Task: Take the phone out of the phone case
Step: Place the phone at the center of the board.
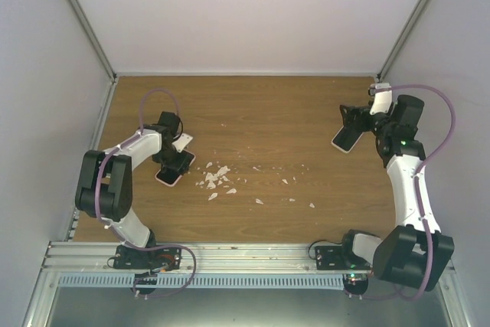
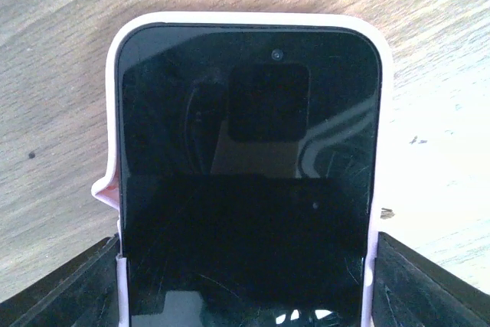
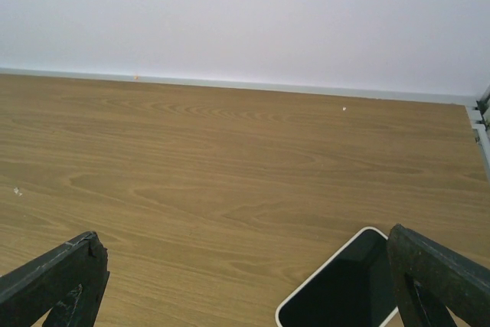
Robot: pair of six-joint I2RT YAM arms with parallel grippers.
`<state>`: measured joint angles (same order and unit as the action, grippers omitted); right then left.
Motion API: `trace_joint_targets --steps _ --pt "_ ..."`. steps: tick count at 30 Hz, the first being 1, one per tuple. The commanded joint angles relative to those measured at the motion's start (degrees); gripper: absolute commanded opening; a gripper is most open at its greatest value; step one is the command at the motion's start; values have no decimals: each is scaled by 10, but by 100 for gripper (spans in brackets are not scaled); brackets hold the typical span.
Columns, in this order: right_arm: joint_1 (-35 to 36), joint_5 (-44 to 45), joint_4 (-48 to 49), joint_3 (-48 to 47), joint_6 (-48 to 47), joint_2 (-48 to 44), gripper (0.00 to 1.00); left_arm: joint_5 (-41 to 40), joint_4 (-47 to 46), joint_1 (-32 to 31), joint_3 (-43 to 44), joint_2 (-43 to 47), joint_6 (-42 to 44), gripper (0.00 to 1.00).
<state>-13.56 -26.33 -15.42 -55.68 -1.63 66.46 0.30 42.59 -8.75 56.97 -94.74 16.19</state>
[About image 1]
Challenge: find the black phone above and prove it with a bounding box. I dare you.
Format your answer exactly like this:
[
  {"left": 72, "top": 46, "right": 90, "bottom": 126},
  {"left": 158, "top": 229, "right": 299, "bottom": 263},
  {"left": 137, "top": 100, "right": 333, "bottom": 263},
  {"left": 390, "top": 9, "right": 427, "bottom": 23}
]
[{"left": 331, "top": 127, "right": 364, "bottom": 154}]

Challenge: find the pink phone case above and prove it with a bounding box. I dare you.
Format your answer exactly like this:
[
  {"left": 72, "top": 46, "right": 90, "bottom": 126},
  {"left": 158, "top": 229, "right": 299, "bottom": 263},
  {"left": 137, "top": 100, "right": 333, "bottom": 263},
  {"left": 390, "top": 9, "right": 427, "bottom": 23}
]
[{"left": 155, "top": 150, "right": 195, "bottom": 187}]

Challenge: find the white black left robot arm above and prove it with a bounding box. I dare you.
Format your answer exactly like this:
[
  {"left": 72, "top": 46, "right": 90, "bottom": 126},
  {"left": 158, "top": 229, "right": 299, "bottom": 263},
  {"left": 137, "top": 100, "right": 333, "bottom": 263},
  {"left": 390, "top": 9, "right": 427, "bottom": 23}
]
[{"left": 75, "top": 112, "right": 195, "bottom": 269}]

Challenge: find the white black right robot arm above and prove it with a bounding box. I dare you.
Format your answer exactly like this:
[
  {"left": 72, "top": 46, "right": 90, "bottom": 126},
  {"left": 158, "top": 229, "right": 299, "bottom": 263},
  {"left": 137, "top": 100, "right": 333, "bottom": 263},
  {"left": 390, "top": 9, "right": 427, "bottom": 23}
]
[{"left": 332, "top": 90, "right": 455, "bottom": 292}]

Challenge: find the white paper scrap pile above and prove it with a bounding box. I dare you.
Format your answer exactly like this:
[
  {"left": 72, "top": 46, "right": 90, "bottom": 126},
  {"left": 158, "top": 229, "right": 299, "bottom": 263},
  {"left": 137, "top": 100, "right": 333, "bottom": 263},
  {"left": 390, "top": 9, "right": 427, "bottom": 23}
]
[{"left": 194, "top": 162, "right": 237, "bottom": 201}]

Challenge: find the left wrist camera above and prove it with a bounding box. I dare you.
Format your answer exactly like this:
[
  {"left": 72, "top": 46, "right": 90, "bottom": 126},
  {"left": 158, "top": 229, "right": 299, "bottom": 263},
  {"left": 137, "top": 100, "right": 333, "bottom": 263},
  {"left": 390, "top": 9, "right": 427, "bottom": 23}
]
[{"left": 172, "top": 133, "right": 194, "bottom": 152}]

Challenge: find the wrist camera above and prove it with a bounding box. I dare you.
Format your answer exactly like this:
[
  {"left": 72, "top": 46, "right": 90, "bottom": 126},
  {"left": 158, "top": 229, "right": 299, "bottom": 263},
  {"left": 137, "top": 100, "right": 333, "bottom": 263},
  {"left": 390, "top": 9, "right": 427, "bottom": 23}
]
[
  {"left": 172, "top": 133, "right": 194, "bottom": 152},
  {"left": 368, "top": 83, "right": 392, "bottom": 116}
]

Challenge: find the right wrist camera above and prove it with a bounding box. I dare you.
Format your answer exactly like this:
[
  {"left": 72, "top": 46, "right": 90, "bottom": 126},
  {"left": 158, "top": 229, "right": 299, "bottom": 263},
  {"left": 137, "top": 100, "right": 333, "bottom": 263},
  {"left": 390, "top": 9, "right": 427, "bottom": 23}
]
[{"left": 368, "top": 83, "right": 392, "bottom": 116}]

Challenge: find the left rear aluminium frame post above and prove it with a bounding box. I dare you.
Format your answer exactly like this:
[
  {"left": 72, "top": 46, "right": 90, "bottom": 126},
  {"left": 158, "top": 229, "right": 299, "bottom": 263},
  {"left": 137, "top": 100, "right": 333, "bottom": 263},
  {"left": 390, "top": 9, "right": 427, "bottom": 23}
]
[{"left": 67, "top": 0, "right": 117, "bottom": 84}]

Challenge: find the aluminium frame post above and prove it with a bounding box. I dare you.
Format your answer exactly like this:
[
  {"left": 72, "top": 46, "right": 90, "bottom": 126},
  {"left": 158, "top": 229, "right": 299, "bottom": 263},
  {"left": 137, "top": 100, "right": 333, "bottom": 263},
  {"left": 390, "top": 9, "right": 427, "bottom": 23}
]
[
  {"left": 375, "top": 0, "right": 432, "bottom": 83},
  {"left": 67, "top": 0, "right": 117, "bottom": 84}
]

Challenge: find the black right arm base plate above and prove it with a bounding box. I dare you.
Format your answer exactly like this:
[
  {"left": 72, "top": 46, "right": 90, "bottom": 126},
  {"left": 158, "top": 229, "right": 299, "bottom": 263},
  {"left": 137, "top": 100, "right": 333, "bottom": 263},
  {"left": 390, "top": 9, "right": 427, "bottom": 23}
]
[{"left": 307, "top": 240, "right": 371, "bottom": 271}]

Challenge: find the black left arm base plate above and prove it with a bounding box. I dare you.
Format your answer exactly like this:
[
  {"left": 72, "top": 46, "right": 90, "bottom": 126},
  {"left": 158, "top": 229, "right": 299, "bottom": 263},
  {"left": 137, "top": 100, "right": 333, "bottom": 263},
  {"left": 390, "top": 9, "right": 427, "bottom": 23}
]
[{"left": 107, "top": 245, "right": 181, "bottom": 272}]

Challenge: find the grey slotted cable duct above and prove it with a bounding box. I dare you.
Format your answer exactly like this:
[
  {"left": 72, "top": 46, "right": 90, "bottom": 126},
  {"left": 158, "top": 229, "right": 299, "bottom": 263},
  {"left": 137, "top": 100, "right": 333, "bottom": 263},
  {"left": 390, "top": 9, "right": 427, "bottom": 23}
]
[{"left": 58, "top": 273, "right": 344, "bottom": 290}]

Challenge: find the front aluminium rail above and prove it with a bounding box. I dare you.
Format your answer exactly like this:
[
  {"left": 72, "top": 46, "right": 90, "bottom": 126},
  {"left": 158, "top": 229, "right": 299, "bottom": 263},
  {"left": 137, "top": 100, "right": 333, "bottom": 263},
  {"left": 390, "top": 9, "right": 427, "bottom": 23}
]
[{"left": 41, "top": 242, "right": 318, "bottom": 274}]

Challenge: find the right rear aluminium frame post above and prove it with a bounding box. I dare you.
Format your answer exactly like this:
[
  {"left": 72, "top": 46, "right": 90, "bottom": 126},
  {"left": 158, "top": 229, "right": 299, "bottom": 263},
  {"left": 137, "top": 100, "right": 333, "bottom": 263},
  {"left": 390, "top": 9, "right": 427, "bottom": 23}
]
[{"left": 375, "top": 0, "right": 432, "bottom": 83}]

